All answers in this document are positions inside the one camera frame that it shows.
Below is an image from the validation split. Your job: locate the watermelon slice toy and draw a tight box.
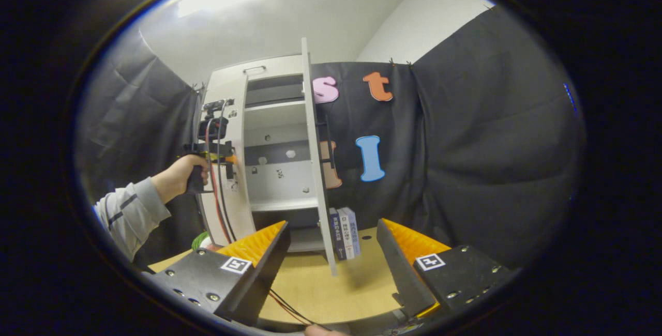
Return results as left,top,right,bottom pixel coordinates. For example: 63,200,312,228
191,231,224,253

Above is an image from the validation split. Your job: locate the black backdrop cloth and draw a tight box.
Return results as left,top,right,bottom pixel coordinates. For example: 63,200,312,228
75,8,588,269

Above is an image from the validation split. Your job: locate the black cable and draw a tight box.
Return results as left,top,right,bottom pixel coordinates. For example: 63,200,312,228
269,288,332,331
214,100,238,244

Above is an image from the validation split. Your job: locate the beige double-door shoe cabinet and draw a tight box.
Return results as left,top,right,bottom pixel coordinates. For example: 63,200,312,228
197,54,332,254

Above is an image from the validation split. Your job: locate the white book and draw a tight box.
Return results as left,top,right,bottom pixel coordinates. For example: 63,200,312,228
337,209,355,259

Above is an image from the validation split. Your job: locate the white cabinet shelf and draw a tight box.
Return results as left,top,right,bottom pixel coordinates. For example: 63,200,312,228
250,196,319,213
244,99,306,130

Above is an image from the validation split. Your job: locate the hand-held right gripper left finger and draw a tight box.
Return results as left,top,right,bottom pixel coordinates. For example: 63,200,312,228
142,220,291,326

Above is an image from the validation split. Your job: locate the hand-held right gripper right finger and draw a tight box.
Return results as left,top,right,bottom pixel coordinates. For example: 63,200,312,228
376,218,513,318

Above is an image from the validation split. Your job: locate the beige shoe cabinet door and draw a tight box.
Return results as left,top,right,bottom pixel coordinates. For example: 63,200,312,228
302,37,338,276
197,75,258,247

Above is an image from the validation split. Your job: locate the red cable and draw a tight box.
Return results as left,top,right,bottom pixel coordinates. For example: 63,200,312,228
269,291,316,326
205,116,233,244

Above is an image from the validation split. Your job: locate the dark blue book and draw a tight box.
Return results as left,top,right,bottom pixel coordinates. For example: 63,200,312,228
329,208,346,261

